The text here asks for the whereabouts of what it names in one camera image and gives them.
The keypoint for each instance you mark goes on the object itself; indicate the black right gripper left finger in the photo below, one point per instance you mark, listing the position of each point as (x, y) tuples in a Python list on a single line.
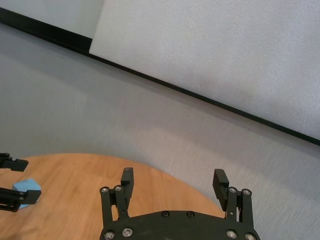
[(120, 200)]

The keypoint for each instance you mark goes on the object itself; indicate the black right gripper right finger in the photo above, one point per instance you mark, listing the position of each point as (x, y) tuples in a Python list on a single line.
[(233, 202)]

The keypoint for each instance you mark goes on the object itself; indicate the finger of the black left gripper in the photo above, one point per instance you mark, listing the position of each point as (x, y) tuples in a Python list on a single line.
[(15, 163), (27, 196)]

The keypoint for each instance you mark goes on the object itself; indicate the blue cube block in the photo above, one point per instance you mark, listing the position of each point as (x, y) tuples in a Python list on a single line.
[(26, 185)]

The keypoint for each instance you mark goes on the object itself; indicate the black horizontal trim strip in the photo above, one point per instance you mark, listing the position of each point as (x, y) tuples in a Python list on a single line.
[(150, 78)]

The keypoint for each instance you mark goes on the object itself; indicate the white wall panel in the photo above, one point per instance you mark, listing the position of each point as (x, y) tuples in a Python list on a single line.
[(212, 50)]

